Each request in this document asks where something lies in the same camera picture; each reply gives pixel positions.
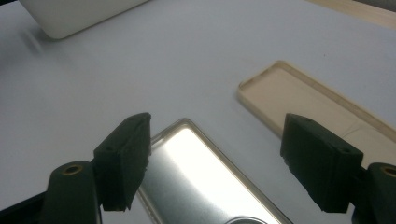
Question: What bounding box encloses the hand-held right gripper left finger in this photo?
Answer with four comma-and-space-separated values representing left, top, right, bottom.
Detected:
92, 112, 152, 213

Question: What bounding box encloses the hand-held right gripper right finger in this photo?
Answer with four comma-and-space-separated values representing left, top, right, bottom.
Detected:
279, 113, 364, 215

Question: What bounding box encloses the beige tray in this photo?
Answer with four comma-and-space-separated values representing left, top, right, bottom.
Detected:
236, 60, 396, 169

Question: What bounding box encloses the black rectangular lid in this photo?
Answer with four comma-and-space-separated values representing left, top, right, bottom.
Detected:
136, 118, 293, 224

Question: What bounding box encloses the white plastic storage bin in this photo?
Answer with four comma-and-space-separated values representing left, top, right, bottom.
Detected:
18, 0, 150, 40

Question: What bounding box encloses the white table cover sheet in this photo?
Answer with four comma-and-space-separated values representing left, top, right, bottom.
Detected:
0, 0, 396, 224

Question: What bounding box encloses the wooden table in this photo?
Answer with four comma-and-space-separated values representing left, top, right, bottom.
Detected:
306, 0, 396, 31

